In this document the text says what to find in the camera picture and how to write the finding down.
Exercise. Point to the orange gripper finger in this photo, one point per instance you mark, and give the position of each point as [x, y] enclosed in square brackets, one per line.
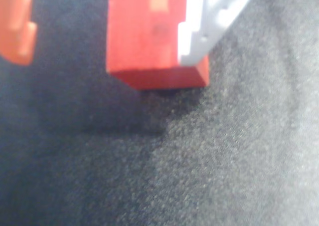
[12, 24]

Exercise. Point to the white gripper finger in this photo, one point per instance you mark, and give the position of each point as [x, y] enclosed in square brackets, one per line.
[211, 16]

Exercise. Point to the red cube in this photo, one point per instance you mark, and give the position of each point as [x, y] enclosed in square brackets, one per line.
[139, 36]

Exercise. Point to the dark grey felt mat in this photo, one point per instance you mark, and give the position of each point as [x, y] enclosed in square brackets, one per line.
[199, 161]

